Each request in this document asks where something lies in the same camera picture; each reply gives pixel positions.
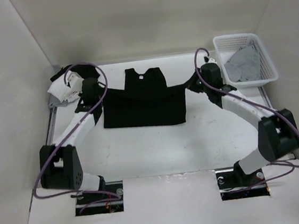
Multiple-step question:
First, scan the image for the folded black tank top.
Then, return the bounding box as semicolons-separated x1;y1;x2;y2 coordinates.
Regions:
50;64;100;82

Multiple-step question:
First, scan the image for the white plastic basket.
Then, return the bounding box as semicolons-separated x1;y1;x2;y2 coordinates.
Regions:
213;33;278;89

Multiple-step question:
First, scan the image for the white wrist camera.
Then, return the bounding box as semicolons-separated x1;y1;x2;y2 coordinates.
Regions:
204;56;217;64
66;71;84;93

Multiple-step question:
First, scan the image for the black tank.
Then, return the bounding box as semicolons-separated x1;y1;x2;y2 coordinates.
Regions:
103;67;186;129
50;64;100;82

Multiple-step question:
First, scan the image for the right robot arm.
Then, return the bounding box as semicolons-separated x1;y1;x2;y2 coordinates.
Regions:
186;63;299;186

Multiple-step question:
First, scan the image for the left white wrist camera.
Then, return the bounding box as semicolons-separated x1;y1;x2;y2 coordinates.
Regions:
66;71;84;93

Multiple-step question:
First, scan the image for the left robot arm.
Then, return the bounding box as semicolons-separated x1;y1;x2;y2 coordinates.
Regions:
39;78;107;202

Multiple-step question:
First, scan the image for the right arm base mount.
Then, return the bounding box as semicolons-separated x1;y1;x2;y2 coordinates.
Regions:
215;169;270;201

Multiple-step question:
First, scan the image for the folded white tank top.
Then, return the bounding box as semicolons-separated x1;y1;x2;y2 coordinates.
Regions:
47;75;79;102

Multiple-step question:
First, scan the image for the grey tank top in basket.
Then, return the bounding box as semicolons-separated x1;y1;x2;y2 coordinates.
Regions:
225;42;261;82

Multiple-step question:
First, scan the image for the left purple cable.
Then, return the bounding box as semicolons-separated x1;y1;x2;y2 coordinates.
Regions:
19;59;123;218

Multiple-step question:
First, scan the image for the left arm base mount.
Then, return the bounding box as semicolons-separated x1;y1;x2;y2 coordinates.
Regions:
71;181;124;217

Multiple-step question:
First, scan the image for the folded grey tank top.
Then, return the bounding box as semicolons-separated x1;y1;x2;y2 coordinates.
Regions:
48;95;69;109

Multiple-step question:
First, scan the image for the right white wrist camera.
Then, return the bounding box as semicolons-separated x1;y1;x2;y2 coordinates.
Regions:
204;56;217;64

